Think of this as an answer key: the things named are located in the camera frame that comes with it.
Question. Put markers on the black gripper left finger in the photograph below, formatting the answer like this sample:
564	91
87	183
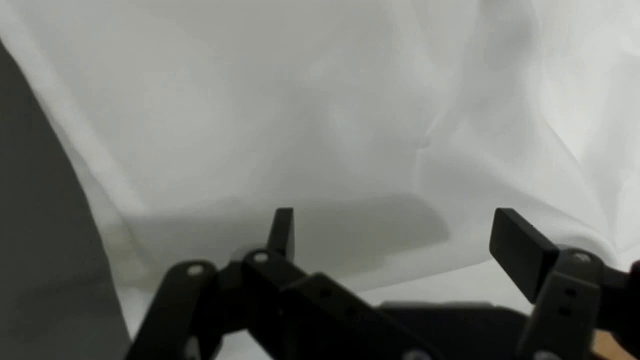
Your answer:
313	312

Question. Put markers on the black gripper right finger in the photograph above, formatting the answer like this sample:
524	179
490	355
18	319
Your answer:
561	292

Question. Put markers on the white cloth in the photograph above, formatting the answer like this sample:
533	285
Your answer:
300	100

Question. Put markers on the teal upholstered chair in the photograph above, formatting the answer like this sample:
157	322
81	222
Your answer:
41	233

